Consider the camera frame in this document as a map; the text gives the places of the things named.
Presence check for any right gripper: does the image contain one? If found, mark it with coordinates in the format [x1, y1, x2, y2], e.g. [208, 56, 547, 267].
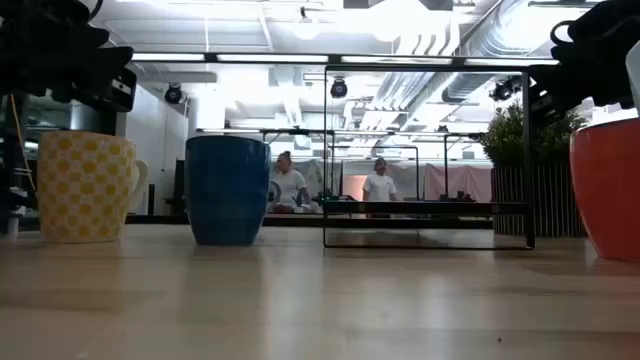
[527, 54, 632, 127]

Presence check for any orange mug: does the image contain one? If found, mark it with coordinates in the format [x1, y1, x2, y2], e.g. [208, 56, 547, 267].
[569, 118, 640, 262]

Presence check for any black aluminium table frame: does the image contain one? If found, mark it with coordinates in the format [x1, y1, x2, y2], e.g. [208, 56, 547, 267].
[124, 213, 494, 230]

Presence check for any black beam with light strips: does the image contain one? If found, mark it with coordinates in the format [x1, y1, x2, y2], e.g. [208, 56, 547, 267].
[130, 51, 560, 67]

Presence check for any dark blue mug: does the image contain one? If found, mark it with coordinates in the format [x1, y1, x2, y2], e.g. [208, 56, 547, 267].
[184, 134, 272, 246]

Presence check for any person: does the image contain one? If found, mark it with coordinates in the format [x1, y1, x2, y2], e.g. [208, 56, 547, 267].
[361, 156, 399, 204]
[269, 149, 315, 215]

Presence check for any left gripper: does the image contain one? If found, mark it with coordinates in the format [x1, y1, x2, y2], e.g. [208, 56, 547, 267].
[0, 47, 138, 113]

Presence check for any green plant in ribbed pot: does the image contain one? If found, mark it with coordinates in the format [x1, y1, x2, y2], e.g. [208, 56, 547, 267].
[478, 99, 590, 239]

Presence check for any pink fabric backdrop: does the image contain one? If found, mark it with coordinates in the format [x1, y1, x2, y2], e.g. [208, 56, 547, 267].
[423, 163, 494, 204]

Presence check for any cream mug with yellow dots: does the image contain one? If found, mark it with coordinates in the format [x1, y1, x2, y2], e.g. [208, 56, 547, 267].
[37, 130, 150, 245]

